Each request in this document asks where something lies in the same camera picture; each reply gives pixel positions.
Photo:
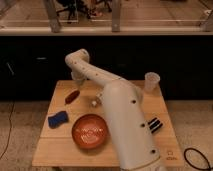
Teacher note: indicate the orange ceramic bowl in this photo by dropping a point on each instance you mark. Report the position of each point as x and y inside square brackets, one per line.
[90, 131]

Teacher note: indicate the wooden table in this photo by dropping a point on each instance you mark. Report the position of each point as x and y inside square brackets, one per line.
[55, 147]

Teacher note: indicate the blue sponge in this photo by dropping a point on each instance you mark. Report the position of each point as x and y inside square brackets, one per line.
[57, 119]

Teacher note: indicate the black white striped block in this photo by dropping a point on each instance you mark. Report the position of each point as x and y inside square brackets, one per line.
[155, 124]

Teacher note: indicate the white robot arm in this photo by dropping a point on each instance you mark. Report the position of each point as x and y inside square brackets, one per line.
[121, 102]

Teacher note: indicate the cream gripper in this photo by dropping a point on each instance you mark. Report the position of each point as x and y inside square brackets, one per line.
[79, 84]

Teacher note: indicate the clear plastic cup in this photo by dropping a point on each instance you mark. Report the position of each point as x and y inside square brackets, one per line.
[151, 81]

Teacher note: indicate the red pepper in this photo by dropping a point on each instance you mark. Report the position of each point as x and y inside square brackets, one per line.
[72, 96]

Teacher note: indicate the black office chair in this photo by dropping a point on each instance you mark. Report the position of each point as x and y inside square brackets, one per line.
[73, 7]

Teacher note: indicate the white plastic bottle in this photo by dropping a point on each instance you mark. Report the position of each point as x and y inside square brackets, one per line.
[96, 101]

